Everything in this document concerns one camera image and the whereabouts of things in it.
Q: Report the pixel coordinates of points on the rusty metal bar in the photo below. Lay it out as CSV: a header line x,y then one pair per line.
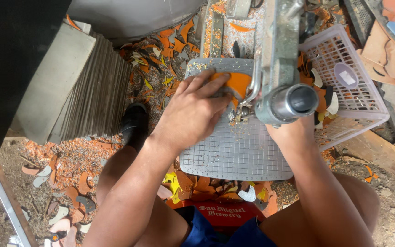
x,y
12,205

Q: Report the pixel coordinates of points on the brown flat board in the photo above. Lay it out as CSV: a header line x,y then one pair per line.
x,y
372,151

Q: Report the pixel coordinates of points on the person's right hand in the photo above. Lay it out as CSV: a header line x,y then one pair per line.
x,y
291,133

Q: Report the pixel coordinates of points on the large black panel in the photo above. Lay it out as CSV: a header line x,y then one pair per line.
x,y
9,75

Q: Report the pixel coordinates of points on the orange rubber sheet piece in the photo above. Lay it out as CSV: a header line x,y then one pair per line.
x,y
238,84

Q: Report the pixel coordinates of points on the orange curved scrap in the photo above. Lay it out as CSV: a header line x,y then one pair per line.
x,y
241,27

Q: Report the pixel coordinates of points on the grey gridded cutter table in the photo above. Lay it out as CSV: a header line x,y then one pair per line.
x,y
238,154

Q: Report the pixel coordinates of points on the white plastic lattice basket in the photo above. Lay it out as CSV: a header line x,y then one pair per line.
x,y
358,103

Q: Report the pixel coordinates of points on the blue shorts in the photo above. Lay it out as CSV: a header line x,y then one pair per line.
x,y
201,233

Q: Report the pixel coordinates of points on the person's leg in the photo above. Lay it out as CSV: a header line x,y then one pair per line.
x,y
113,171
362,202

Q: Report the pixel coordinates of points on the translucent oval lid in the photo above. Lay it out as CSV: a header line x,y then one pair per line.
x,y
345,76

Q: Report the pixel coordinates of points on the black shoe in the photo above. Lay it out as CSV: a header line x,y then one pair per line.
x,y
134,123

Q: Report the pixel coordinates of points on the person's right leg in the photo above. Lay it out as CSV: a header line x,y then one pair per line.
x,y
362,202

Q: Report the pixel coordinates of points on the perforated metal strip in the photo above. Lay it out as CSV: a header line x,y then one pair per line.
x,y
357,20

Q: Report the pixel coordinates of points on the stack of grey sheets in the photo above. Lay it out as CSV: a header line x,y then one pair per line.
x,y
77,89

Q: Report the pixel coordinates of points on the red plastic crate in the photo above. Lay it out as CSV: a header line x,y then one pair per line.
x,y
221,214

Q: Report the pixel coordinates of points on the heap of cut rubber pieces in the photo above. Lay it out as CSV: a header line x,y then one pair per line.
x,y
322,99

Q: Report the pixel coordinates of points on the grey round metal drum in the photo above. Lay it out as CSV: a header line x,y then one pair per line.
x,y
129,19

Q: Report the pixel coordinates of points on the heap of brown boards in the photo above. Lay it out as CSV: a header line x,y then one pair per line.
x,y
389,55

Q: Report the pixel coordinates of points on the person's left leg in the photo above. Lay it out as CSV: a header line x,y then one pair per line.
x,y
113,171

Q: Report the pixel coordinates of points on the grey metal cutter lever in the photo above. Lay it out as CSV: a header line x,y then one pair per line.
x,y
279,68

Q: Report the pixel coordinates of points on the small orange star scrap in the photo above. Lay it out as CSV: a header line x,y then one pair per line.
x,y
370,174

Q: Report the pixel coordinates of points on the heap of orange rubber scraps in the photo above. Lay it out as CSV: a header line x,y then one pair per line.
x,y
70,185
159,65
204,188

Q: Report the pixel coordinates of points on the person's left hand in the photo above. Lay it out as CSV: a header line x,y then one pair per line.
x,y
187,116

